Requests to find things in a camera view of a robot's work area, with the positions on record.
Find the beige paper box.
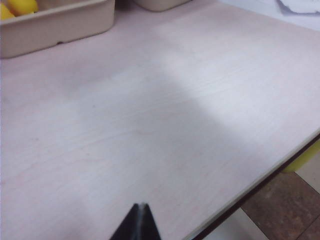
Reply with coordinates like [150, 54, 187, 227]
[132, 0, 191, 12]
[0, 0, 116, 60]

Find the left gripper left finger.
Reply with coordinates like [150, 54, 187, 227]
[109, 203, 142, 240]

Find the yellow black doll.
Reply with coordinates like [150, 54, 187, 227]
[7, 0, 40, 15]

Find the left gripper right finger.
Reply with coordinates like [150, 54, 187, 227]
[136, 203, 161, 240]

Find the yellow foam block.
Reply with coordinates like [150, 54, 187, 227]
[284, 141, 320, 174]

